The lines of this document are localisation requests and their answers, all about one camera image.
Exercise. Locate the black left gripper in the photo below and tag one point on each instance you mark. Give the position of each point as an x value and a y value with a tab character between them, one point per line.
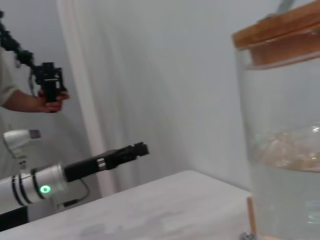
95	163

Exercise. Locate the black handheld controller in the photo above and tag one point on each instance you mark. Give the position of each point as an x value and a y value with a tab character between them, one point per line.
51	82

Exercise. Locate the person forearm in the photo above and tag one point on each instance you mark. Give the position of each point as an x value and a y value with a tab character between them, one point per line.
22	102

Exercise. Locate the chrome faucet tap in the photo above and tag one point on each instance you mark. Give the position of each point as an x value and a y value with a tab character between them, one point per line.
247	236

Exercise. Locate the person hand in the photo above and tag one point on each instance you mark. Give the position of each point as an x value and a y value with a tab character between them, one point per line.
51	106

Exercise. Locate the white curtain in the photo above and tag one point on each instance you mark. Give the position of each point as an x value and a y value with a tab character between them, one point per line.
87	87

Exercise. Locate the wooden dispenser stand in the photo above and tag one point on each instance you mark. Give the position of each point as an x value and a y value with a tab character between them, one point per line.
251	215

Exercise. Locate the glass water dispenser jar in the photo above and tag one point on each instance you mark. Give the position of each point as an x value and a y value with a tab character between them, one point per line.
280	112

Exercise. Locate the black block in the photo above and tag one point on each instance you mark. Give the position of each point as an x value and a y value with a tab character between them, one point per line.
12	217

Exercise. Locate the pale shirt sleeve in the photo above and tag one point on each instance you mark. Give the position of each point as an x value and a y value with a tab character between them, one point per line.
6	85

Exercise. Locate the wooden jar lid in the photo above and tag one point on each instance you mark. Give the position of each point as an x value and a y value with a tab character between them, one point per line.
280	32

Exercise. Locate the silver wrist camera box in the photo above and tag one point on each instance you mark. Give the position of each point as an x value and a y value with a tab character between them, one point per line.
17	142

